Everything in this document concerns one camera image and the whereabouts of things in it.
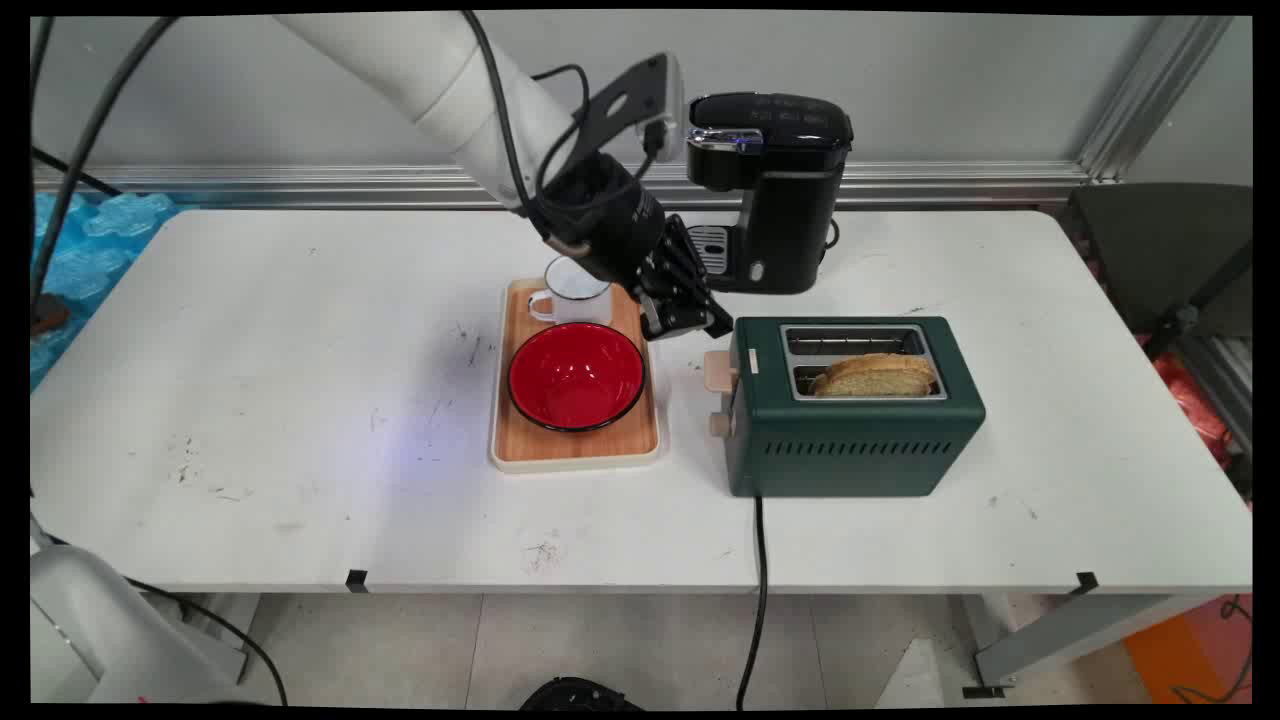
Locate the wooden serving tray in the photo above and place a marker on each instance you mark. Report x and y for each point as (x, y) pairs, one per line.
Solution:
(620, 440)

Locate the toasted bread slice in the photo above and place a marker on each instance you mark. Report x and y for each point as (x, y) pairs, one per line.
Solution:
(880, 376)

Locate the black coffee machine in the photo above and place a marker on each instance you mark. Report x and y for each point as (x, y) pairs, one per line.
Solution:
(780, 190)

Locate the red plastic bag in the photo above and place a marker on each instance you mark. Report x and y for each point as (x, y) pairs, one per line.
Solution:
(1190, 405)

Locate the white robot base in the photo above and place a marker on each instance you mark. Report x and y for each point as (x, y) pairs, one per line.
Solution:
(90, 630)

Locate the green two-slot toaster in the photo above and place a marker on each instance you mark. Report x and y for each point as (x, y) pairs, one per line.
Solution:
(850, 430)

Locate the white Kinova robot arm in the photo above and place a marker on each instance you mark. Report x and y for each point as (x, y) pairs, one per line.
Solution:
(440, 75)

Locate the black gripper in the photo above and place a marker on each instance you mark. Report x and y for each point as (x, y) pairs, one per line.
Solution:
(608, 220)

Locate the red bowl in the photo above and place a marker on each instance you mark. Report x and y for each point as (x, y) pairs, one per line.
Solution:
(576, 378)

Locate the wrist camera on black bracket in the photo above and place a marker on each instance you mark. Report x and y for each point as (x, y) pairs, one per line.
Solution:
(640, 105)

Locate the grey table leg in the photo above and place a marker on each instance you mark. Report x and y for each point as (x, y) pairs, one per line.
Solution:
(1070, 630)

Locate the blue bubble wrap sheet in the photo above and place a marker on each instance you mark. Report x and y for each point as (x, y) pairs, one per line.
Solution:
(80, 250)

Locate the aluminium frame rail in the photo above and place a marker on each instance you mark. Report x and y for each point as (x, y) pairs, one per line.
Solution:
(820, 182)

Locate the black round object on floor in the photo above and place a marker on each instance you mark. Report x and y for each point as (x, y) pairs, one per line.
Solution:
(575, 695)

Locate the white enamel mug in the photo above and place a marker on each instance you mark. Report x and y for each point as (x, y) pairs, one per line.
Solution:
(574, 295)

